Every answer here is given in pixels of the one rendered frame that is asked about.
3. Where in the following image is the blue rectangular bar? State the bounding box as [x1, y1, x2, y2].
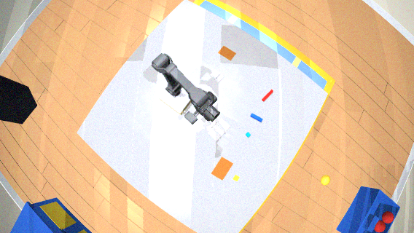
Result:
[251, 113, 262, 122]

